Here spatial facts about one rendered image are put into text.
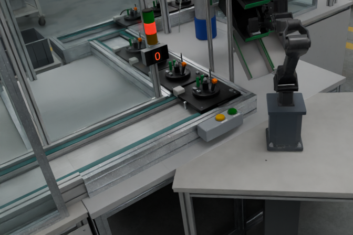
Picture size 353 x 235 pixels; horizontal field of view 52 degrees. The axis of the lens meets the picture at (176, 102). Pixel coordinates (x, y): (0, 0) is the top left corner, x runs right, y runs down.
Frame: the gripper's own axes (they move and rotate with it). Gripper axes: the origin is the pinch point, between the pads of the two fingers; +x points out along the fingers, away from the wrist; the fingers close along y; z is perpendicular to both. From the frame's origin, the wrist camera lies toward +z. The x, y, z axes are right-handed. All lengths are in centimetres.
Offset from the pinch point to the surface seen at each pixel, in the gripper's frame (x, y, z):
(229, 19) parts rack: 14.2, 10.2, 2.1
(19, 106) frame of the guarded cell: -38, 102, -8
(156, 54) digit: 11, 48, -8
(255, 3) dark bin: 3.0, 1.6, 8.3
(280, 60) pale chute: 16.8, -17.5, -23.7
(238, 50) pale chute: 16.2, 6.1, -14.2
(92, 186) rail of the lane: -20, 87, -49
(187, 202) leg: -25, 52, -64
